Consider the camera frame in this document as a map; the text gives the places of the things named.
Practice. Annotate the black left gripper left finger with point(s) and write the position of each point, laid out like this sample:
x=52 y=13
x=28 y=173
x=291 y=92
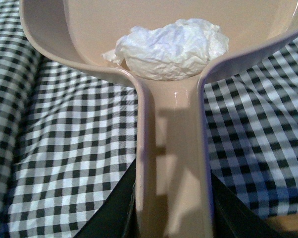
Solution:
x=116 y=217

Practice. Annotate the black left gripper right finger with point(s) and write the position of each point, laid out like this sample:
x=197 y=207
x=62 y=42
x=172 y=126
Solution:
x=233 y=219

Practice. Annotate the beige plastic dustpan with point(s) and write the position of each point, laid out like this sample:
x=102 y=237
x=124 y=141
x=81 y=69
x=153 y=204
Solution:
x=173 y=184

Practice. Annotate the wooden nightstand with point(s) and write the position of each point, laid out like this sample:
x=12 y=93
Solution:
x=286 y=225

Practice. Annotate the black white checkered bedsheet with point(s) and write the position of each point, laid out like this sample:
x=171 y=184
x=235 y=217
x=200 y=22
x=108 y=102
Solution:
x=67 y=138

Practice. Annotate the crumpled white tissue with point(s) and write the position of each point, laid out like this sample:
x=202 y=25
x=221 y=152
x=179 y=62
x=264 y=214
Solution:
x=176 y=51

